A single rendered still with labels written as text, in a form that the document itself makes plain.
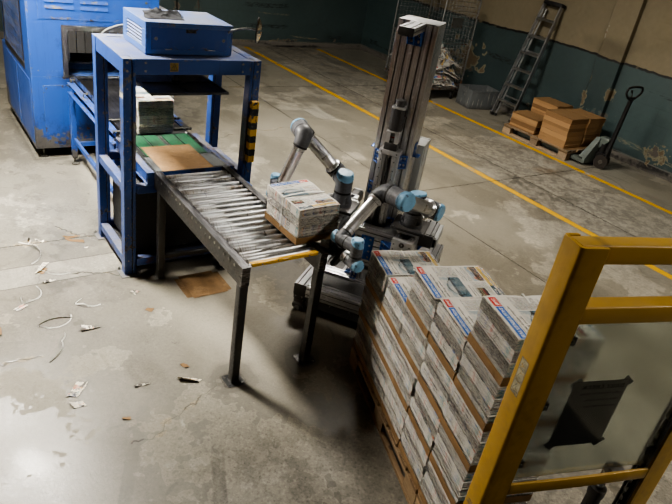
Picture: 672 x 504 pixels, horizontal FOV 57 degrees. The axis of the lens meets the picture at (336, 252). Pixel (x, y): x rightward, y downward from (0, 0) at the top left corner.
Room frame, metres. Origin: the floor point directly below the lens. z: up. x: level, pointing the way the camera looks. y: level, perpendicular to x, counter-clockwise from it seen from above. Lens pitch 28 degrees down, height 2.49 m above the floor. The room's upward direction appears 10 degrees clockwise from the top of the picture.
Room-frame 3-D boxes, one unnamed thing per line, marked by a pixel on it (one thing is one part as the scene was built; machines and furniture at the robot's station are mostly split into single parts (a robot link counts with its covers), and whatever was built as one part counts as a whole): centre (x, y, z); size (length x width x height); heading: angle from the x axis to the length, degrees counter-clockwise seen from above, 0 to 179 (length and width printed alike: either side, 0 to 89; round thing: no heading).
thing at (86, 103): (5.14, 2.02, 0.75); 1.53 x 0.64 x 0.10; 39
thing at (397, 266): (2.71, -0.57, 0.42); 1.17 x 0.39 x 0.83; 20
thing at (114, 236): (4.26, 1.32, 0.38); 0.94 x 0.69 x 0.63; 129
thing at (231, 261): (3.31, 0.87, 0.74); 1.34 x 0.05 x 0.12; 39
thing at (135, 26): (4.26, 1.32, 1.65); 0.60 x 0.45 x 0.20; 129
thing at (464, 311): (2.31, -0.72, 1.06); 0.37 x 0.28 x 0.01; 110
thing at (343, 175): (3.80, 0.03, 0.98); 0.13 x 0.12 x 0.14; 20
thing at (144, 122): (4.70, 1.67, 0.93); 0.38 x 0.30 x 0.26; 39
